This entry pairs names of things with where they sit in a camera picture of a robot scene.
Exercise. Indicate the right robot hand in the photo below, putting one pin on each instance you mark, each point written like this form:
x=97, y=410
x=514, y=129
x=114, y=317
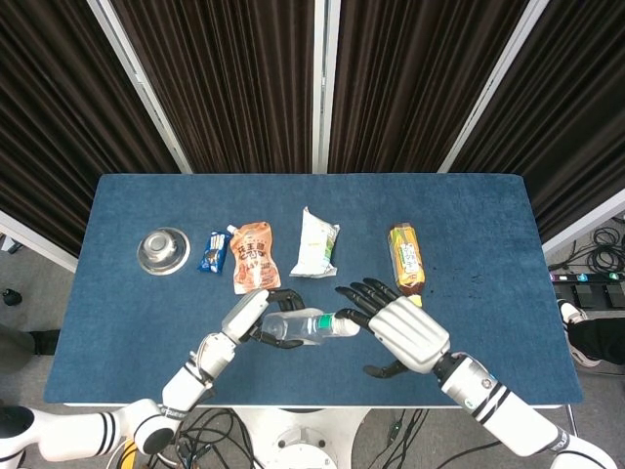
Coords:
x=410, y=332

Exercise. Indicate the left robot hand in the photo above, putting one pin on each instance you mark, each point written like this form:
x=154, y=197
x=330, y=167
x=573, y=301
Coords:
x=244, y=315

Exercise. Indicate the transparent plastic bottle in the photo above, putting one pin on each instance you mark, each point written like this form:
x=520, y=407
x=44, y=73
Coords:
x=295, y=326

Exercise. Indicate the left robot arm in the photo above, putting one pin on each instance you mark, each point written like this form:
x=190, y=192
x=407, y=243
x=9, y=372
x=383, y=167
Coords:
x=188, y=383

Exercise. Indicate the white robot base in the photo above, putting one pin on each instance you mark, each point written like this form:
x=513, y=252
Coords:
x=303, y=435

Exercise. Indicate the yellow tea bottle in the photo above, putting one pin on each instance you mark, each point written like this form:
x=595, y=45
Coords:
x=406, y=259

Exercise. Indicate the orange spout pouch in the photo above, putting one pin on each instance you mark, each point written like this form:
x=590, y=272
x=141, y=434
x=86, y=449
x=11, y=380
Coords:
x=255, y=259

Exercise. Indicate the blue cookie packet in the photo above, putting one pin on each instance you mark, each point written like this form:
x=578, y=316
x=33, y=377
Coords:
x=214, y=252

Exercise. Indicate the white snack bag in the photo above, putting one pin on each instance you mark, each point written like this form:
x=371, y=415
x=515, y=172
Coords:
x=312, y=246

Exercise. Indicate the stainless steel bowl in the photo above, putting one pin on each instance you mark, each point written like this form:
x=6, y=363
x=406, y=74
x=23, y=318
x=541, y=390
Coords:
x=162, y=250

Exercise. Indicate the blue table mat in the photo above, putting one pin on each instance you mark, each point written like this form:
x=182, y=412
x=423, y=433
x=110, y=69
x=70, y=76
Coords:
x=122, y=342

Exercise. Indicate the white sneaker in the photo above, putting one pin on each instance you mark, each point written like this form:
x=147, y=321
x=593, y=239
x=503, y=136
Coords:
x=571, y=312

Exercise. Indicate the black trouser leg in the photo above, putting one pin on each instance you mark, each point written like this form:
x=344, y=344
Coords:
x=603, y=339

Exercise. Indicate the dark brown pleated curtain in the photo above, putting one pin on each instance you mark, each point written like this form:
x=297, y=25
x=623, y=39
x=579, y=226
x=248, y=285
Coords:
x=58, y=122
x=234, y=88
x=566, y=122
x=410, y=88

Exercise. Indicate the black chair caster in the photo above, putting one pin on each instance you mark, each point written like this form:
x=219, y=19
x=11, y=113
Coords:
x=11, y=296

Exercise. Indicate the white partition frame post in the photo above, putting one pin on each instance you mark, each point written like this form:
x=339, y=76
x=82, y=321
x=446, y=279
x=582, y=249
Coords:
x=324, y=88
x=493, y=88
x=141, y=88

